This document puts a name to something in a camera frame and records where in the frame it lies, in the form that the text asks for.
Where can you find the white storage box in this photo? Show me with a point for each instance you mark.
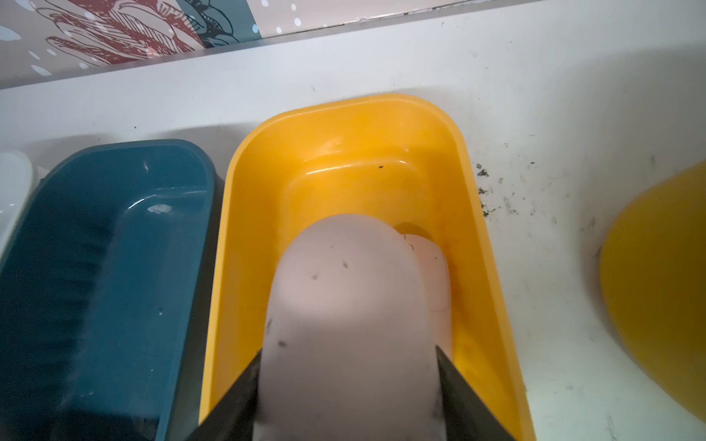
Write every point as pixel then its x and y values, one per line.
pixel 18 179

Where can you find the teal storage box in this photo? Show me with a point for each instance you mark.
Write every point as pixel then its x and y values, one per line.
pixel 105 296

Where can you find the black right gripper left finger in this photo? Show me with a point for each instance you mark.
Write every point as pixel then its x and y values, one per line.
pixel 234 416

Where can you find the yellow storage box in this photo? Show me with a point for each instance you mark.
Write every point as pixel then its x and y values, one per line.
pixel 394 162

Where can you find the pink mouse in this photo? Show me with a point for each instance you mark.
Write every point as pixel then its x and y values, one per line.
pixel 348 351
pixel 436 279

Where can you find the yellow electric cooking pot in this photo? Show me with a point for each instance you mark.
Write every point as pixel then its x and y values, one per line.
pixel 652 280

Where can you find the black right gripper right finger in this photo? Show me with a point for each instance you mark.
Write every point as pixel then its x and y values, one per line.
pixel 466 417

